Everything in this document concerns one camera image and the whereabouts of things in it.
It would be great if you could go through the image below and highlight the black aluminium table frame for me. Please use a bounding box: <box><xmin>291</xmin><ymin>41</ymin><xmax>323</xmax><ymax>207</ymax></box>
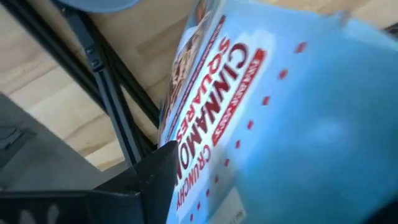
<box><xmin>0</xmin><ymin>0</ymin><xmax>161</xmax><ymax>167</ymax></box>

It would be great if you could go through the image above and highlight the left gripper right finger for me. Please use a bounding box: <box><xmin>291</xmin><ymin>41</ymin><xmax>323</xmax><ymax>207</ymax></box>
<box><xmin>360</xmin><ymin>200</ymin><xmax>398</xmax><ymax>224</ymax></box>

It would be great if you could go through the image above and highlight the blue cinnamon cereal box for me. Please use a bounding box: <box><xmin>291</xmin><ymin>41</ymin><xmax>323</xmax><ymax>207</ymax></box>
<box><xmin>157</xmin><ymin>0</ymin><xmax>398</xmax><ymax>224</ymax></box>

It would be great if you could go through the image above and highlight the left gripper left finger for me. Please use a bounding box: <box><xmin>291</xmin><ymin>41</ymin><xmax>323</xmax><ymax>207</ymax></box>
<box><xmin>102</xmin><ymin>141</ymin><xmax>180</xmax><ymax>224</ymax></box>

